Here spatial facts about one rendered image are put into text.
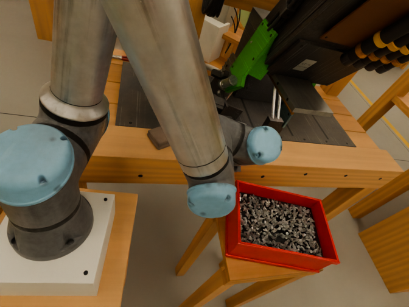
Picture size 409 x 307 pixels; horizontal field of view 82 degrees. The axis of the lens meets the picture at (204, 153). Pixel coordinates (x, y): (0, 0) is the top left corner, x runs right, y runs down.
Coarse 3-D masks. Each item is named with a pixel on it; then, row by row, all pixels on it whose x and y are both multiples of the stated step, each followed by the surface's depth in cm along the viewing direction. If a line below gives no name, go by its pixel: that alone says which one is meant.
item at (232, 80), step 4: (232, 76) 85; (220, 80) 90; (224, 80) 88; (228, 80) 85; (232, 80) 85; (236, 80) 86; (220, 84) 90; (224, 84) 88; (228, 84) 86; (232, 84) 85; (236, 84) 86; (220, 88) 91; (224, 88) 91
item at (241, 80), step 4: (240, 76) 85; (240, 80) 84; (244, 80) 85; (240, 84) 84; (244, 84) 85; (228, 88) 90; (232, 88) 88; (236, 88) 87; (240, 88) 86; (228, 92) 92
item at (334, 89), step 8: (192, 0) 97; (200, 0) 97; (192, 8) 99; (200, 8) 99; (200, 16) 102; (200, 24) 104; (200, 32) 107; (344, 80) 142; (328, 88) 147; (336, 88) 145
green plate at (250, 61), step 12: (264, 24) 80; (252, 36) 85; (264, 36) 79; (276, 36) 75; (252, 48) 83; (264, 48) 77; (240, 60) 88; (252, 60) 82; (264, 60) 82; (240, 72) 86; (252, 72) 85; (264, 72) 86
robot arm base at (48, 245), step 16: (80, 208) 47; (64, 224) 43; (80, 224) 47; (16, 240) 42; (32, 240) 42; (48, 240) 43; (64, 240) 45; (80, 240) 48; (32, 256) 44; (48, 256) 44
